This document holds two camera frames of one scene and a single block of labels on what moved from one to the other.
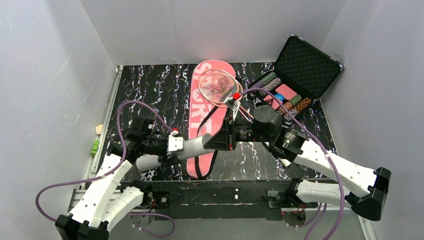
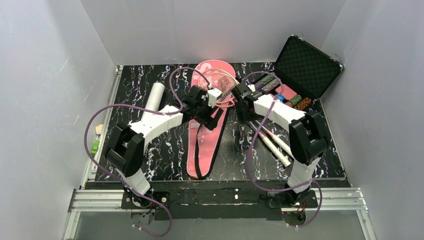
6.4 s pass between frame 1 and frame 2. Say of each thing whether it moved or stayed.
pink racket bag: stayed
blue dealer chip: stayed
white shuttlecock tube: moved
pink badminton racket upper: stayed
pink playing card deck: stayed
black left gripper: moved
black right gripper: moved
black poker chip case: stayed
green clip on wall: stayed
